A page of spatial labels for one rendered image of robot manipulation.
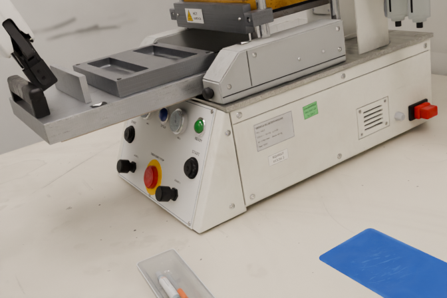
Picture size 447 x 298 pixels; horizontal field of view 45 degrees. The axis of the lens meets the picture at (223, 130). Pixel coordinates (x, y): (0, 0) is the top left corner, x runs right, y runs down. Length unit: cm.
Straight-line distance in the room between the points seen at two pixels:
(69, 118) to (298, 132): 36
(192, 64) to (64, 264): 35
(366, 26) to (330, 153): 23
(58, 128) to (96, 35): 160
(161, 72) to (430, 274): 45
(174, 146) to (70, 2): 147
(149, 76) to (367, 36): 39
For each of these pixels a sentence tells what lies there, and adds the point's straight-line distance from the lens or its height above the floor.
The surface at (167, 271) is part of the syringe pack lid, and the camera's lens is 72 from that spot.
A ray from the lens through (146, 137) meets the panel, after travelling 97.
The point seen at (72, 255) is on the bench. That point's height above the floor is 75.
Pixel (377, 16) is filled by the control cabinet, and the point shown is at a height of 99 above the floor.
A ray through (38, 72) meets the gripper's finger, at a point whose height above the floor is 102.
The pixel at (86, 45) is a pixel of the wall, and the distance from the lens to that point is 231.
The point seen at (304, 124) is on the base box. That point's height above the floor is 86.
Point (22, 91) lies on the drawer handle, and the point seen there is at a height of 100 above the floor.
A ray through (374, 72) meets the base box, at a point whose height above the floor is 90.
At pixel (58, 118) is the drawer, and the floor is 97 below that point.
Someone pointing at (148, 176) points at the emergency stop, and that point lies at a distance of 94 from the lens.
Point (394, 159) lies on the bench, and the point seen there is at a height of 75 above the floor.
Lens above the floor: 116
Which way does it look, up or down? 20 degrees down
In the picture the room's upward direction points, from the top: 10 degrees counter-clockwise
